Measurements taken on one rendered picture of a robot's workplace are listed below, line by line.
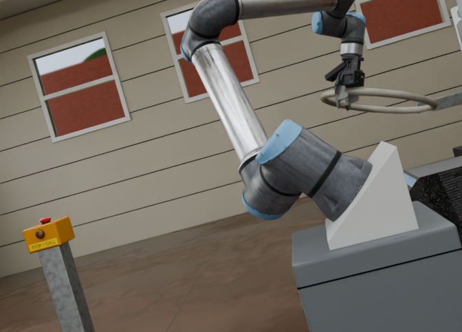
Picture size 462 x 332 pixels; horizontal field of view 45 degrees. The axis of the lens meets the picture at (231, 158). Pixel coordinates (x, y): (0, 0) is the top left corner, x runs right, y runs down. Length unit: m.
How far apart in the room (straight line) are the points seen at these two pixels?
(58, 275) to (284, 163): 0.89
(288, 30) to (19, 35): 4.26
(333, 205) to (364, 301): 0.26
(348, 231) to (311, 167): 0.19
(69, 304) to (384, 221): 1.09
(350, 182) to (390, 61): 7.27
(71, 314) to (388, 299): 1.07
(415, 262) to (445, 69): 7.53
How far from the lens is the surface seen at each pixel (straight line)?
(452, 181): 2.49
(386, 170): 1.40
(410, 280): 1.42
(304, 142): 1.48
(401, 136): 8.69
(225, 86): 1.79
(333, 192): 1.47
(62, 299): 1.99
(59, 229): 1.93
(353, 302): 1.41
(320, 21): 2.23
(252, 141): 1.68
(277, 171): 1.50
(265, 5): 1.95
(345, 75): 2.28
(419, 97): 2.31
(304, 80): 8.56
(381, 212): 1.41
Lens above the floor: 1.19
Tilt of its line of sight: 2 degrees down
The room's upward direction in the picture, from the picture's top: 16 degrees counter-clockwise
